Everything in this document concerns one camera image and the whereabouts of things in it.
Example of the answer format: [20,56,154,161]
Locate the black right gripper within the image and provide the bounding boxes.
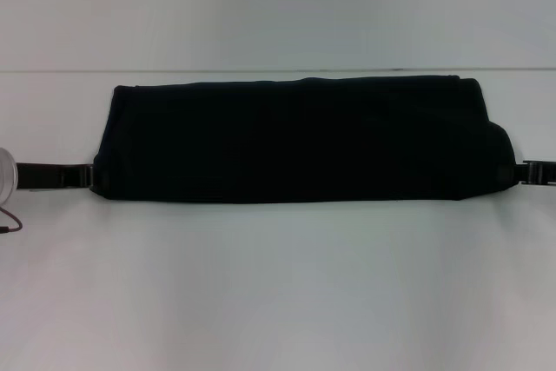
[496,159,556,186]

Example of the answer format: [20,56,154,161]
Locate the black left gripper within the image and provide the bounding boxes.
[15,161,112,195]

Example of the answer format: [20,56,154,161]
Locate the black T-shirt with FREE print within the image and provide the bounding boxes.
[93,76,519,206]

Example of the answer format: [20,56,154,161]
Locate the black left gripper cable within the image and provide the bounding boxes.
[0,204,26,236]

